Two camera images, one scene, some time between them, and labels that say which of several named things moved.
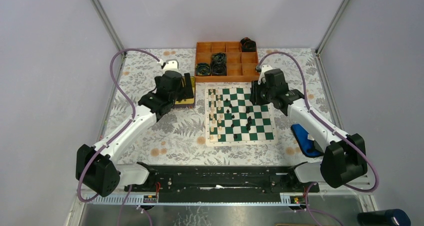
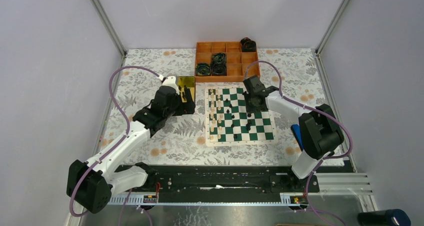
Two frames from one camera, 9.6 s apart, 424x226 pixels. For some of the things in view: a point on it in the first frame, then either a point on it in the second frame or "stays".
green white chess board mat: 231,119 stays
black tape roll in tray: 203,69 stays
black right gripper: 254,96 -> 249,109
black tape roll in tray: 219,68 stays
